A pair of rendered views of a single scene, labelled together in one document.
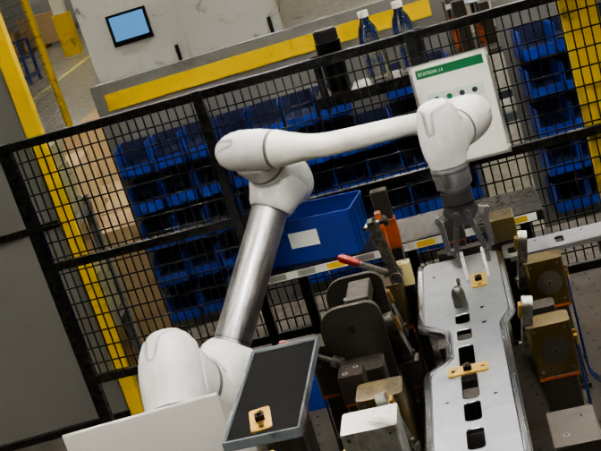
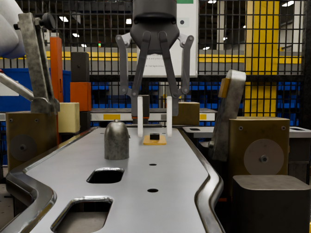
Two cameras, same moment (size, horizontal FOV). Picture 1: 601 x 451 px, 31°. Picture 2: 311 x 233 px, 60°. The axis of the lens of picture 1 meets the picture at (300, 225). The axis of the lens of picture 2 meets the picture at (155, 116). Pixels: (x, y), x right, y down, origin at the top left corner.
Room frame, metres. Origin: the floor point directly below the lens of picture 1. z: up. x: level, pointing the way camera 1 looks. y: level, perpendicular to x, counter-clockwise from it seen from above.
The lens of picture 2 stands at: (1.96, -0.28, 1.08)
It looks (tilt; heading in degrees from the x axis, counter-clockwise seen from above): 5 degrees down; 349
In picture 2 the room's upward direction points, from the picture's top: straight up
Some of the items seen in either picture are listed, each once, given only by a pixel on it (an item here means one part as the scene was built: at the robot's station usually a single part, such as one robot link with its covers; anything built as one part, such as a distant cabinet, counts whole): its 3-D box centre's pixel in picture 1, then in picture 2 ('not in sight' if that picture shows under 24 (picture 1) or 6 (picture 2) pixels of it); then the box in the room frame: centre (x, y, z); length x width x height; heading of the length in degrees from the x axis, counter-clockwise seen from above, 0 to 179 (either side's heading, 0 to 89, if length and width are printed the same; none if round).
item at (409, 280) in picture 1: (420, 326); (71, 189); (2.53, -0.22, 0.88); 0.04 x 0.04 x 0.37; 79
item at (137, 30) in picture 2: (459, 205); (154, 26); (2.42, -0.37, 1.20); 0.08 x 0.07 x 0.09; 79
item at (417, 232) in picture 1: (382, 240); (79, 114); (2.89, -0.21, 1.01); 0.90 x 0.22 x 0.03; 79
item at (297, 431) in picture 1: (275, 389); not in sight; (1.81, 0.13, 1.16); 0.37 x 0.14 x 0.02; 169
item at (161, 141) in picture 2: (478, 277); (154, 137); (2.42, -0.37, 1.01); 0.08 x 0.04 x 0.01; 169
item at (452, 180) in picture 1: (452, 176); not in sight; (2.42, -0.37, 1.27); 0.09 x 0.09 x 0.06
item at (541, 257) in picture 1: (562, 321); (260, 225); (2.34, -0.53, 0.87); 0.12 x 0.07 x 0.35; 79
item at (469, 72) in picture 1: (460, 109); (167, 35); (2.96, -0.53, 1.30); 0.23 x 0.02 x 0.31; 79
